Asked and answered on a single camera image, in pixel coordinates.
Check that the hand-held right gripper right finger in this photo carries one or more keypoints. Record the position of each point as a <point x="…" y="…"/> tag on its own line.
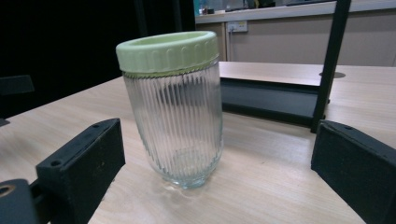
<point x="355" y="165"/>

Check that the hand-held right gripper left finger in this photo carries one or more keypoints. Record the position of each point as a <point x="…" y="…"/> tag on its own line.
<point x="81" y="165"/>

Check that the ribbed glass jar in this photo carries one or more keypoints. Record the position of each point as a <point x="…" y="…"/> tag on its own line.
<point x="179" y="124"/>

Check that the pale green jar lid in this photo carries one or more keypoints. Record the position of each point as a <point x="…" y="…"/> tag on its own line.
<point x="166" y="53"/>

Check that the black curtain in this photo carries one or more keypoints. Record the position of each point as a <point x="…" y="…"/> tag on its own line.
<point x="71" y="43"/>

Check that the grey counter with shelf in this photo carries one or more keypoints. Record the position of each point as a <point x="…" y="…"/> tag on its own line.
<point x="295" y="34"/>

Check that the black metal stand post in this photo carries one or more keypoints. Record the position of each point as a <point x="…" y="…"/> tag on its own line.
<point x="330" y="62"/>

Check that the white wall socket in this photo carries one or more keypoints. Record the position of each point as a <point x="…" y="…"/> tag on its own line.
<point x="237" y="26"/>

